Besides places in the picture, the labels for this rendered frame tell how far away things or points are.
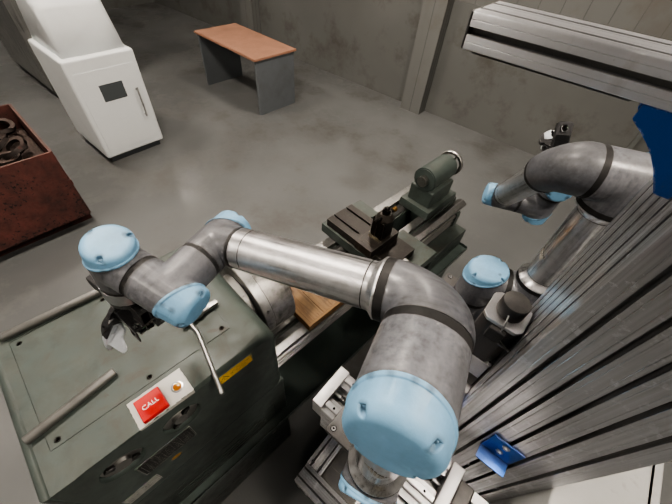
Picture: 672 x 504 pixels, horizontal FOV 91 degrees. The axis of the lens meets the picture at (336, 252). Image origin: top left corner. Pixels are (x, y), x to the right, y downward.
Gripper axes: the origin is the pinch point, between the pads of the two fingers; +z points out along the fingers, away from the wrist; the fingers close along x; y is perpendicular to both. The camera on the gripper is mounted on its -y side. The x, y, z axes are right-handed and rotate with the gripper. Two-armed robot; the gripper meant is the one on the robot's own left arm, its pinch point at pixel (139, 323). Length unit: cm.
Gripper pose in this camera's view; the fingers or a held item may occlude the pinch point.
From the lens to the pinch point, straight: 90.6
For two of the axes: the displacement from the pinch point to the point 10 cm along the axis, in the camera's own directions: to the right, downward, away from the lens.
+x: 5.6, -5.6, 6.0
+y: 7.7, 6.1, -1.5
